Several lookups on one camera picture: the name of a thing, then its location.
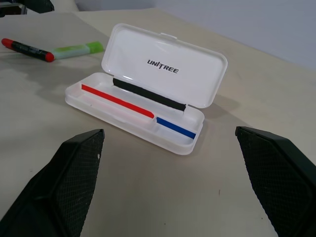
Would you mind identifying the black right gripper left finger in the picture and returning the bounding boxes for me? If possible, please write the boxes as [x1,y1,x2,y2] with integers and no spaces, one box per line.
[0,128,106,237]

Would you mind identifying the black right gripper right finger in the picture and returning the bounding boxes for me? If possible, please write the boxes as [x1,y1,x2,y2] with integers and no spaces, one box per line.
[235,126,316,237]

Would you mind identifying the green and white highlighter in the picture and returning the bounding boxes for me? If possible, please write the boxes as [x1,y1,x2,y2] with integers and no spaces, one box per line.
[50,41,104,61]

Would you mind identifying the red and black marker pen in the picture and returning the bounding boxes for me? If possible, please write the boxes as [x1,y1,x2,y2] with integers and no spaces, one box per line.
[1,38,55,63]

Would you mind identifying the white Unitree plastic pencil case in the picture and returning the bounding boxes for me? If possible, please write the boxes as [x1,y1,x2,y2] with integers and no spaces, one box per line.
[64,23,228,156]

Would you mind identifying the black rounded object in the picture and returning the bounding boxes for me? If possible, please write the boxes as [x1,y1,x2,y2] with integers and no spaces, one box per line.
[27,0,54,13]

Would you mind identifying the dark boxy object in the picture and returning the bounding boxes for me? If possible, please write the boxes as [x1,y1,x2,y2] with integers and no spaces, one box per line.
[0,0,28,18]

